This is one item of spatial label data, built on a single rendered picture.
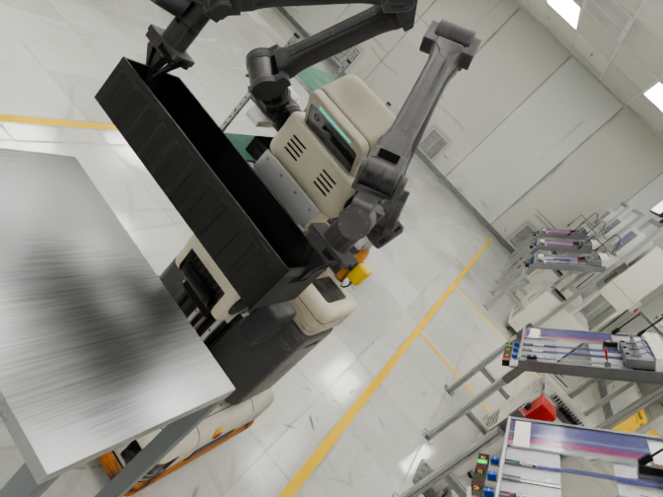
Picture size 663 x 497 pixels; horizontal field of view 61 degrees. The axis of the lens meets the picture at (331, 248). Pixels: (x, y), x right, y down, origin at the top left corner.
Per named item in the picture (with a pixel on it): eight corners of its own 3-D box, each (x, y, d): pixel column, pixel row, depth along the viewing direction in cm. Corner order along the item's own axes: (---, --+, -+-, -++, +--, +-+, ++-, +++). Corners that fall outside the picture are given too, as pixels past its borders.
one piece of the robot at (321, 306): (175, 299, 231) (306, 153, 201) (251, 408, 217) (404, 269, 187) (110, 311, 201) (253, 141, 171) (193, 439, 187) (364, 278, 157)
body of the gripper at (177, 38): (170, 62, 116) (191, 34, 113) (144, 30, 119) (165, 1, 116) (190, 70, 122) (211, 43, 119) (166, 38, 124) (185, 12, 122)
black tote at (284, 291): (294, 299, 119) (330, 264, 115) (249, 310, 103) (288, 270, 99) (152, 112, 133) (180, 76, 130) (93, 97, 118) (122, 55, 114)
